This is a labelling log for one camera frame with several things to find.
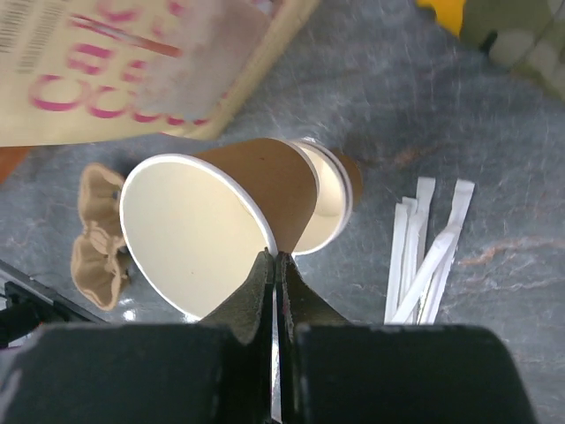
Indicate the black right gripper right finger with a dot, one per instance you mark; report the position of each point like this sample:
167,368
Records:
297,303

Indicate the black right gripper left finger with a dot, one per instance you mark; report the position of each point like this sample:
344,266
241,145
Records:
245,308

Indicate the brown paper cup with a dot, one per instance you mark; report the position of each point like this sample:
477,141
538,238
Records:
194,224

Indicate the brown pulp cup carrier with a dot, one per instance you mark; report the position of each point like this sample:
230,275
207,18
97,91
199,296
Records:
99,262

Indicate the pink and cream paper bag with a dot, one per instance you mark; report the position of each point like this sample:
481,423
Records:
63,81

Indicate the white wrapped straw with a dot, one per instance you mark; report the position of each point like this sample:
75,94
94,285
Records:
433,292
396,274
417,227
432,260

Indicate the stacked brown paper cups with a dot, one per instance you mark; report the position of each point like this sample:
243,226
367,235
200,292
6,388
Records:
340,190

